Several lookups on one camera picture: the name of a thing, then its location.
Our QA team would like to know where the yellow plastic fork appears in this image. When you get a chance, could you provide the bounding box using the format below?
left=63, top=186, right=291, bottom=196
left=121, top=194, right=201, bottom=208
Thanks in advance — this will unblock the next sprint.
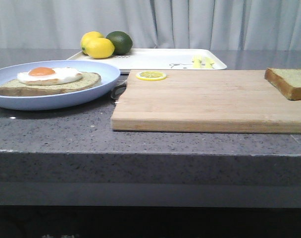
left=192, top=55, right=202, bottom=69

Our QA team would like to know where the yellow plastic knife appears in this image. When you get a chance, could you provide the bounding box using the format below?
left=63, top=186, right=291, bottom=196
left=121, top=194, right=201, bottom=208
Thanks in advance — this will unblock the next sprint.
left=204, top=57, right=215, bottom=69

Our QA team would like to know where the wooden cutting board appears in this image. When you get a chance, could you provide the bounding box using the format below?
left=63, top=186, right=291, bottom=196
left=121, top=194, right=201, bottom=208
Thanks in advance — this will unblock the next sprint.
left=111, top=70, right=301, bottom=134

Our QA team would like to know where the grey curtain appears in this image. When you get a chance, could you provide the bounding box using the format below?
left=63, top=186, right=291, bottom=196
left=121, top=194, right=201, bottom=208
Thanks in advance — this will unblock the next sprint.
left=0, top=0, right=301, bottom=51

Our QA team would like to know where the light blue plate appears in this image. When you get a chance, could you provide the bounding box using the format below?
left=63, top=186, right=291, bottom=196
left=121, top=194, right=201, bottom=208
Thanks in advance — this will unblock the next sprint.
left=0, top=60, right=120, bottom=111

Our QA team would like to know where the fried egg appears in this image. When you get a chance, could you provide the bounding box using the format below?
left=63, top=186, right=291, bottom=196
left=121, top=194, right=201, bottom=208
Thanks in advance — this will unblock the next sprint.
left=17, top=67, right=82, bottom=85

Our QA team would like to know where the white tray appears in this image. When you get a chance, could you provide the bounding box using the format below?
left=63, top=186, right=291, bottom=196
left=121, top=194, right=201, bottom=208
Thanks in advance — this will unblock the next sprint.
left=69, top=49, right=227, bottom=72

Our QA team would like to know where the lemon slice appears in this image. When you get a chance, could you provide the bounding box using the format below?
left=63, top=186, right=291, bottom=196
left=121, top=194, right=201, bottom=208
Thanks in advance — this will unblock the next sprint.
left=136, top=71, right=167, bottom=81

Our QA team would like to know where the yellow lemon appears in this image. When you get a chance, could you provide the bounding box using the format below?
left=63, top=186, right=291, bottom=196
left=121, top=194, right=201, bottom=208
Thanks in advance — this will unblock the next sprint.
left=85, top=38, right=115, bottom=59
left=80, top=31, right=104, bottom=55

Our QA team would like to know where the bread slice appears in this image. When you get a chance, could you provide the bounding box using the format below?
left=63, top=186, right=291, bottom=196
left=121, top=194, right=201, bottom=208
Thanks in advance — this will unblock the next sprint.
left=264, top=68, right=301, bottom=101
left=0, top=72, right=101, bottom=97

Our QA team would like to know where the front yellow lemon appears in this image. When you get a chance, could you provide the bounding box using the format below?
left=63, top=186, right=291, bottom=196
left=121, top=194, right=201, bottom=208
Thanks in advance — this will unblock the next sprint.
left=85, top=38, right=115, bottom=59

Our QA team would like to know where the back yellow lemon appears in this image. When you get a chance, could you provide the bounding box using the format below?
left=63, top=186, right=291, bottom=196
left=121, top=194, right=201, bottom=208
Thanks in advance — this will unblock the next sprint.
left=80, top=31, right=104, bottom=55

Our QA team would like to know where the metal cutting board handle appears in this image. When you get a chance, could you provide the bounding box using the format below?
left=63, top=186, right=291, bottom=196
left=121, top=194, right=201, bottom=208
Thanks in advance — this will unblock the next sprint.
left=110, top=81, right=127, bottom=101

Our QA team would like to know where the green lime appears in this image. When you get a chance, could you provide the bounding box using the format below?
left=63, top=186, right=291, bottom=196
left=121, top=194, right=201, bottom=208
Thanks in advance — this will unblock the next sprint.
left=106, top=31, right=133, bottom=55

